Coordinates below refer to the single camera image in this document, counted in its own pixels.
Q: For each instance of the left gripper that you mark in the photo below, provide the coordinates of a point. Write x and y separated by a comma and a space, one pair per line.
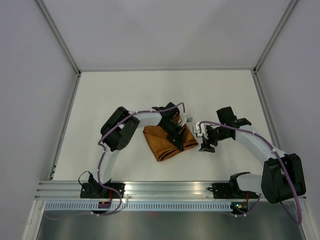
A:
177, 138

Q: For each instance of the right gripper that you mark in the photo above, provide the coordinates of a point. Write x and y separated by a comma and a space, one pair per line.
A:
205, 146

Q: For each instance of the brown cloth napkin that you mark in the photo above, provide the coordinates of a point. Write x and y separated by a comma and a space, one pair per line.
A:
161, 148

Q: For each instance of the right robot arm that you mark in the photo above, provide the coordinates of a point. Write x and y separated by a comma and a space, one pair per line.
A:
282, 175

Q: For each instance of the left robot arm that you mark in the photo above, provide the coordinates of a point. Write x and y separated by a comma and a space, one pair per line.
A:
116, 134

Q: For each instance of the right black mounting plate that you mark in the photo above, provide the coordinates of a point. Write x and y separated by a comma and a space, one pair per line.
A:
220, 190

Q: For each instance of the black mounting plate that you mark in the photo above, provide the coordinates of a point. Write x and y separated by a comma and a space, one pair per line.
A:
220, 190
88, 192

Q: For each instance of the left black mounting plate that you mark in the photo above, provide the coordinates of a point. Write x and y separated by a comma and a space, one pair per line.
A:
88, 192

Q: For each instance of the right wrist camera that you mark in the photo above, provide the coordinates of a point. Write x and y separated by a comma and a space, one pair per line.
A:
199, 130

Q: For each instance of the aluminium front rail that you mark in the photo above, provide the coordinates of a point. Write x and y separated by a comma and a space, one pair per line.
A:
133, 190

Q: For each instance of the slotted cable duct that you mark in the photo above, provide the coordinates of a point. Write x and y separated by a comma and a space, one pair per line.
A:
214, 206

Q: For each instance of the right aluminium frame post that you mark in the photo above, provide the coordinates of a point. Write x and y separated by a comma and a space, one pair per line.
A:
275, 34

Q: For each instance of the aluminium frame post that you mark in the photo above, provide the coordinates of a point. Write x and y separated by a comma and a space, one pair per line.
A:
275, 34
40, 4

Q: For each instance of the left aluminium frame post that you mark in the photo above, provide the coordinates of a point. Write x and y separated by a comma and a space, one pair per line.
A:
40, 4

